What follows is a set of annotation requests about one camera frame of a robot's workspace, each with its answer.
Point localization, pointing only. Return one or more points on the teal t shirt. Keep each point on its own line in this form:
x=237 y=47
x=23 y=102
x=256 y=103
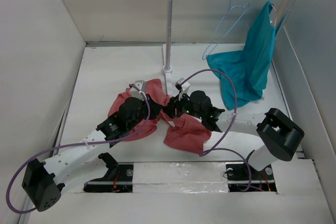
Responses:
x=246 y=70

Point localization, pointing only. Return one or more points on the red t shirt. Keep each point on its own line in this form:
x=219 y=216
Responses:
x=184 y=133

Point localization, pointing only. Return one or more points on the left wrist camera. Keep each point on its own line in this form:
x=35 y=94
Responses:
x=137 y=89

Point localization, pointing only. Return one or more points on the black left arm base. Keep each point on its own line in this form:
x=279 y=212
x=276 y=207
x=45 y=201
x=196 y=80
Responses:
x=117 y=179

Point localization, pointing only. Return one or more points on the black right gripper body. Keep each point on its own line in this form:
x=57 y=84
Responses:
x=187 y=106

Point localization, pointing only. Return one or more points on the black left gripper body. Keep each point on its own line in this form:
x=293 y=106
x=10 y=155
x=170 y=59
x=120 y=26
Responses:
x=144 y=109

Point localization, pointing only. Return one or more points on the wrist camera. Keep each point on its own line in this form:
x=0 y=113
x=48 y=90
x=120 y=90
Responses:
x=183 y=86
x=137 y=89

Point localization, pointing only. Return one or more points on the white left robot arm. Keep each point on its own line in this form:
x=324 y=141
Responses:
x=45 y=180

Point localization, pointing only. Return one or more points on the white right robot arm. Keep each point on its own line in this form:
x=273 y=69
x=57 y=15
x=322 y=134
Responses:
x=280 y=135

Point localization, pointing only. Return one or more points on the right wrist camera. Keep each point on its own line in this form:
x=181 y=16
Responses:
x=183 y=86

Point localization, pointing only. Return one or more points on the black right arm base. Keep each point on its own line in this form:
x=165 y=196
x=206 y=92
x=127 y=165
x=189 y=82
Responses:
x=239 y=180

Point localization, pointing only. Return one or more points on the pink wire hanger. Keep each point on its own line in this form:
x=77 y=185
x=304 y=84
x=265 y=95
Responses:
x=277 y=11

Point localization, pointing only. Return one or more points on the blue wire hanger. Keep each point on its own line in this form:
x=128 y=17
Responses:
x=219 y=34

